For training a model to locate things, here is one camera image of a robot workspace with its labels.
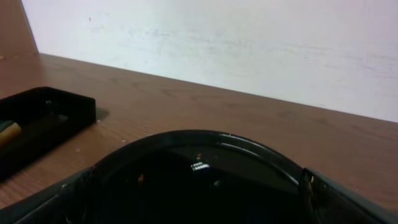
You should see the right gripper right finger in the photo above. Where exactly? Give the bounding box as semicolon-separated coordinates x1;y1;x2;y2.
299;168;397;224

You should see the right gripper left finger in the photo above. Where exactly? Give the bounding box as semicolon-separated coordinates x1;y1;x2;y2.
1;168;99;224

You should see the yellow green sponge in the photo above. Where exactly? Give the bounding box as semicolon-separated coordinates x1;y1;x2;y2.
0;120;22;146

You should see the black rectangular tray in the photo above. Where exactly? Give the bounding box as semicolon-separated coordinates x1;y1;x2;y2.
1;86;96;181

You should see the black round tray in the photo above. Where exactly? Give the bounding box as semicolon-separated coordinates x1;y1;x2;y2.
62;129;308;224

